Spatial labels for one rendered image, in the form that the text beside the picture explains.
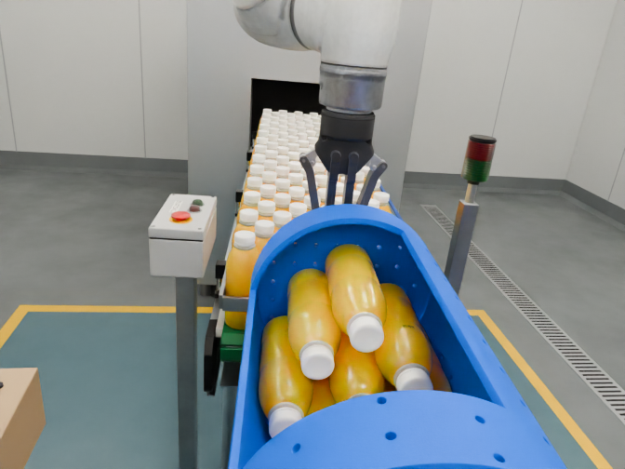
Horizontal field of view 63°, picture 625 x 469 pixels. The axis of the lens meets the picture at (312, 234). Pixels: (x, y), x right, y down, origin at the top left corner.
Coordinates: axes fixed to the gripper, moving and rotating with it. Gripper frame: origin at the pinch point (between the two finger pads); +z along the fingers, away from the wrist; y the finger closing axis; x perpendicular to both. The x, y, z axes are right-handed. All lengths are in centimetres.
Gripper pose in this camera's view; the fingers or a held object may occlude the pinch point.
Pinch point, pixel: (333, 242)
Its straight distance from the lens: 77.8
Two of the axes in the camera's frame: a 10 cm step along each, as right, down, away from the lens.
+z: -0.9, 9.2, 3.8
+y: -10.0, -0.6, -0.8
